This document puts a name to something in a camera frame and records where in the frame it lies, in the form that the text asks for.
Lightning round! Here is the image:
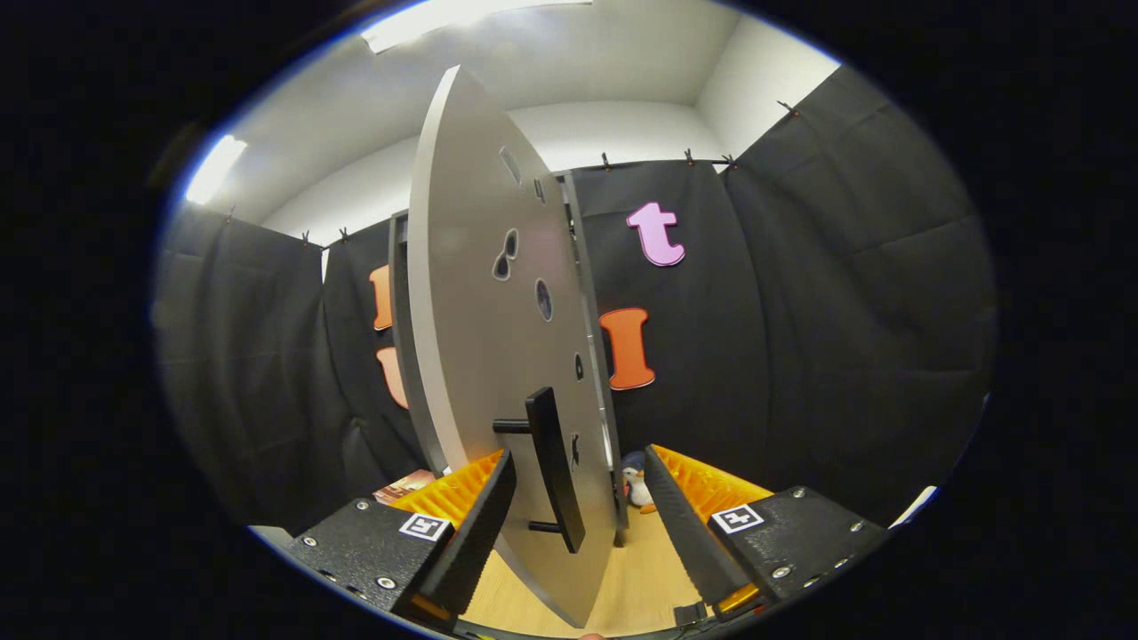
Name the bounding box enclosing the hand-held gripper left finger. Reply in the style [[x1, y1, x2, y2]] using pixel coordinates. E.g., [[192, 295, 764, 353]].
[[283, 449, 518, 623]]

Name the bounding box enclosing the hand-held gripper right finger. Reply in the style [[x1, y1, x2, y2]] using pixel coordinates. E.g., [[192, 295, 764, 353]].
[[643, 444, 890, 619]]

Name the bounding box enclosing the black cabinet door handle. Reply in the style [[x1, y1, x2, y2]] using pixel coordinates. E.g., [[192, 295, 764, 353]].
[[493, 387, 588, 554]]

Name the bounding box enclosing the dark grey shoe cabinet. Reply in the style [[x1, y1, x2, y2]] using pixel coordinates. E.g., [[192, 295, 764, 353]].
[[389, 169, 630, 548]]

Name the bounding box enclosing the penguin plush toy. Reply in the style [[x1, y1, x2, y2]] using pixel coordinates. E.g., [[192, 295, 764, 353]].
[[620, 451, 657, 515]]

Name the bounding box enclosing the brown cover book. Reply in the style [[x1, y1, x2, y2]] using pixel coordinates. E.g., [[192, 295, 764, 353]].
[[373, 469, 438, 506]]

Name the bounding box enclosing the black backdrop cloth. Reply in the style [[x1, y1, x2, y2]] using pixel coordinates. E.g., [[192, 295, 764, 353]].
[[151, 64, 997, 534]]

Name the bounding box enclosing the row of black backdrop clips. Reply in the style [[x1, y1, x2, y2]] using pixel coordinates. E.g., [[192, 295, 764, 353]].
[[222, 100, 801, 245]]

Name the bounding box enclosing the narrow ceiling light strip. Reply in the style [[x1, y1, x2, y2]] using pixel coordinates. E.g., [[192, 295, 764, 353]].
[[184, 133, 248, 205]]

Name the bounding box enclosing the wide ceiling light panel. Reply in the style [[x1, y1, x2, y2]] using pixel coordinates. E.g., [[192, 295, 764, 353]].
[[360, 0, 595, 54]]

